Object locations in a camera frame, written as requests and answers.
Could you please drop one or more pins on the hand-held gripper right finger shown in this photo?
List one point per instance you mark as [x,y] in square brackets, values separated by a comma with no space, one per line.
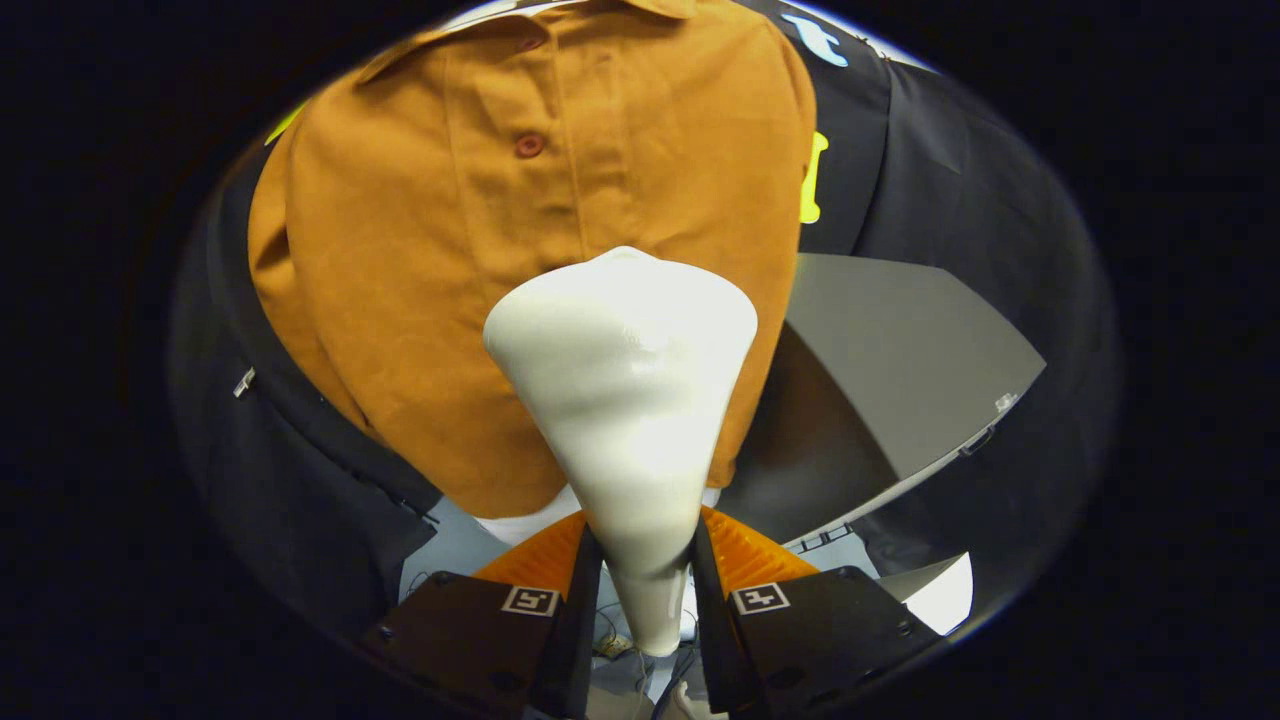
[715,630]

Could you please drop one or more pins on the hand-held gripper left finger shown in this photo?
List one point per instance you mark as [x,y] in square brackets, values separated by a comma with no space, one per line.
[575,630]

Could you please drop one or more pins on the white garment steamer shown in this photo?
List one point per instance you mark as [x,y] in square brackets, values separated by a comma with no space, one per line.
[625,400]

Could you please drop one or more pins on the orange button shirt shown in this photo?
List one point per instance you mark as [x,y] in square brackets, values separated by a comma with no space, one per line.
[430,250]

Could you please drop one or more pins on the white mannequin torso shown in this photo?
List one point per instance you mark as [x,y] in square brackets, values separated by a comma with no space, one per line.
[530,525]

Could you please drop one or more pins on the white clip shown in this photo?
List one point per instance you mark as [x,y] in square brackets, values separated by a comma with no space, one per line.
[244,382]

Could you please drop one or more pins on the black backdrop cloth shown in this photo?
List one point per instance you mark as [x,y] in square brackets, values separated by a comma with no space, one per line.
[950,200]

